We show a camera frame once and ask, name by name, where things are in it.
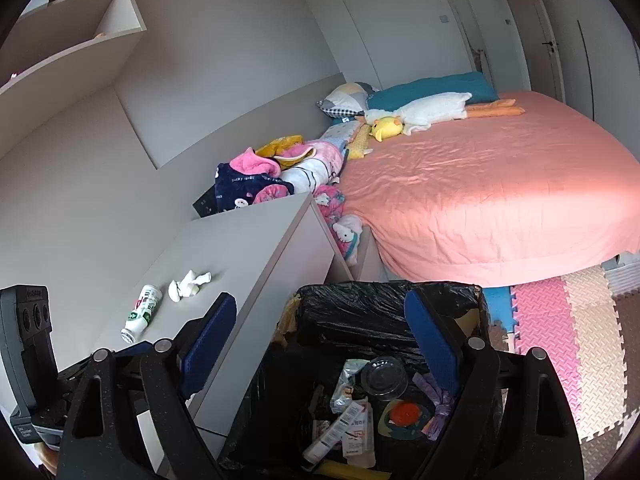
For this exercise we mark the white pink printed blanket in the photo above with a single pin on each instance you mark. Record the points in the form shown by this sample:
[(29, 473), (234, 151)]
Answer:
[(310, 170)]

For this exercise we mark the blue foam floor mat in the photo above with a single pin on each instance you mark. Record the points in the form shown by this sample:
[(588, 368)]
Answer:
[(500, 305)]

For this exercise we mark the silver snack wrapper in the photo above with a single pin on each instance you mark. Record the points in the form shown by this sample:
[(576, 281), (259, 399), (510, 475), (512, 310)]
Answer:
[(345, 385)]

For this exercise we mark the patterned grey yellow pillow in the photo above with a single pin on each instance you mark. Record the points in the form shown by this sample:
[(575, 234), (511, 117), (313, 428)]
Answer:
[(345, 100)]

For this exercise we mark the pile of clothes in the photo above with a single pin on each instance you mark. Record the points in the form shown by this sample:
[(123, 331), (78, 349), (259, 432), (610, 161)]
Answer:
[(250, 160)]

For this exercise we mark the cream foam floor mat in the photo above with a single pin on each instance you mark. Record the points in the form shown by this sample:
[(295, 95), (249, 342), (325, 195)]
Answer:
[(595, 310)]

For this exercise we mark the white door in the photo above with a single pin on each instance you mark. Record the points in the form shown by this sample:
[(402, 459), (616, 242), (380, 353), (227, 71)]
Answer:
[(500, 35)]

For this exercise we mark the teal whale tape dispenser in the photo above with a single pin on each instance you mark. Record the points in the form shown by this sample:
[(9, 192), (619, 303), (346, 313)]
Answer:
[(387, 427)]

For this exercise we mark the brown foam floor mat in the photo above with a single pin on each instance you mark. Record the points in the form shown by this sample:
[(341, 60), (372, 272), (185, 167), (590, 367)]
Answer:
[(631, 340)]

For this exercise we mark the crumpled white tissue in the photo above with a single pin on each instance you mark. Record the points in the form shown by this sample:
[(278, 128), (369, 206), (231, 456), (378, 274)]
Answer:
[(185, 287)]

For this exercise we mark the white goose plush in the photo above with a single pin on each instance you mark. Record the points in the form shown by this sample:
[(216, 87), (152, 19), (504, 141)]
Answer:
[(430, 109)]

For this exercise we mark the cardboard box bin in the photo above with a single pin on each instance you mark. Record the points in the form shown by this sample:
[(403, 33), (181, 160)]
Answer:
[(286, 327)]

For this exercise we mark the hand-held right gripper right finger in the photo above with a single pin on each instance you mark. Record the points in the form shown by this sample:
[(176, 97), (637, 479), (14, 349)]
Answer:
[(432, 345)]

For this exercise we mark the white bottle red green label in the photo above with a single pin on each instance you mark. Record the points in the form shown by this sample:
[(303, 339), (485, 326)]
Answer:
[(145, 310)]

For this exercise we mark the yellow plastic packet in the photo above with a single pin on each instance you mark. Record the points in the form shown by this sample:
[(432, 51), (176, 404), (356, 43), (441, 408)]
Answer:
[(345, 471)]

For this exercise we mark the yellow duck plush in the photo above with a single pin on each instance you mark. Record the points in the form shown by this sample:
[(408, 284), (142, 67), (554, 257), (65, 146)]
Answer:
[(386, 127)]

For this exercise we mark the pink foam floor mat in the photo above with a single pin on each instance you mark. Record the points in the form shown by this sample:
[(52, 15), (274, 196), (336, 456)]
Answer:
[(550, 335)]

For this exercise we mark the teal pillow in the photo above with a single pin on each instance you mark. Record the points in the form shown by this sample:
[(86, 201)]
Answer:
[(440, 85)]

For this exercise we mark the yellow cloth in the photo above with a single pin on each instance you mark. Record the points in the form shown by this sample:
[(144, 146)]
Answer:
[(280, 146)]

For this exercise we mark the yellow corn plush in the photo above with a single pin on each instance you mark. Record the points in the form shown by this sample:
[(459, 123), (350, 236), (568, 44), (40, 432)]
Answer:
[(359, 142)]

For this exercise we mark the black flat device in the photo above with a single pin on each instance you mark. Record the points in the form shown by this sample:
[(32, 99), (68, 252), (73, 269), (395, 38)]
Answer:
[(206, 204)]

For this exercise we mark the black lined trash bin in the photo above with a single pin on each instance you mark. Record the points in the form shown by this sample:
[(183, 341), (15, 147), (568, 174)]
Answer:
[(340, 320)]

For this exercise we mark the white cat plush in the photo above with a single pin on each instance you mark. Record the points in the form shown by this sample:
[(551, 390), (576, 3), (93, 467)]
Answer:
[(347, 235)]

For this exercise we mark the clear plastic lid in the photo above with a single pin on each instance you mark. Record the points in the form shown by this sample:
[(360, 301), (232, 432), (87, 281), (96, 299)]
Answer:
[(384, 377)]

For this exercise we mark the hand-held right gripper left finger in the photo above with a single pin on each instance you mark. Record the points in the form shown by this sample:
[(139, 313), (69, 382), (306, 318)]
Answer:
[(207, 345)]

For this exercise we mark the purple plastic bag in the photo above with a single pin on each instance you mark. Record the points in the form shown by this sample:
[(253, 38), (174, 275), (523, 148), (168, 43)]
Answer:
[(440, 415)]

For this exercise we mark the pink bed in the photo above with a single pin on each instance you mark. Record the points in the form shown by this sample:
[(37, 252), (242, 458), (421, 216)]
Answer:
[(500, 185)]

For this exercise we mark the grey wall shelf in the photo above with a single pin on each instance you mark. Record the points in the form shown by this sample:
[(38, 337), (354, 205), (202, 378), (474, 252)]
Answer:
[(60, 60)]

